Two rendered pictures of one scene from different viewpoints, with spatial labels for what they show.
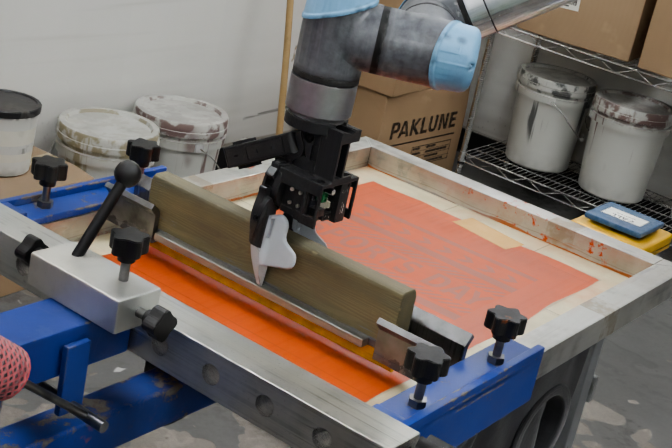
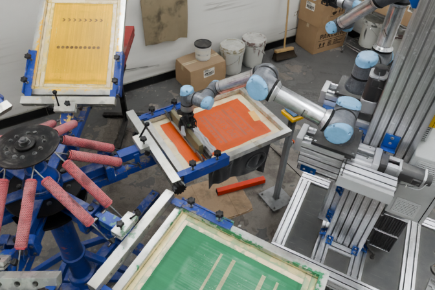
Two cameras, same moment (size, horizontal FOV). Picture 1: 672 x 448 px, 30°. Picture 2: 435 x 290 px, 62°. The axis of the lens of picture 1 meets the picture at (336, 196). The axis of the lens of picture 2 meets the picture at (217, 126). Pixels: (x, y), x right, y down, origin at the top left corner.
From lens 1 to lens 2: 1.22 m
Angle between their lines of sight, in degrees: 30
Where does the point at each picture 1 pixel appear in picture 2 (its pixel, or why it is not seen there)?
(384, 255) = (223, 123)
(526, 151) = (363, 42)
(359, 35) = (188, 99)
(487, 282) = (241, 131)
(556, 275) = (261, 129)
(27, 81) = (212, 33)
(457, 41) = (204, 102)
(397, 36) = (194, 100)
